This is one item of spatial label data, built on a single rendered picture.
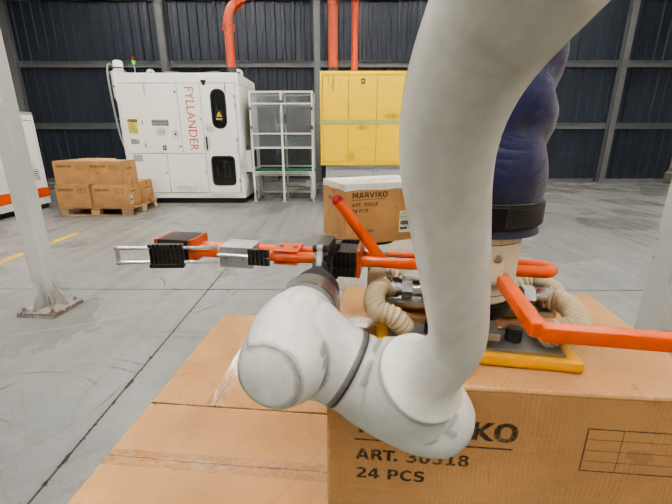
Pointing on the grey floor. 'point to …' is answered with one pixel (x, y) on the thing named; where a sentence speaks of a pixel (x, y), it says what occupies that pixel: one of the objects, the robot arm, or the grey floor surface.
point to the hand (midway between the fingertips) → (332, 258)
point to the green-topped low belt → (280, 178)
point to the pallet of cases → (101, 187)
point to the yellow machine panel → (360, 122)
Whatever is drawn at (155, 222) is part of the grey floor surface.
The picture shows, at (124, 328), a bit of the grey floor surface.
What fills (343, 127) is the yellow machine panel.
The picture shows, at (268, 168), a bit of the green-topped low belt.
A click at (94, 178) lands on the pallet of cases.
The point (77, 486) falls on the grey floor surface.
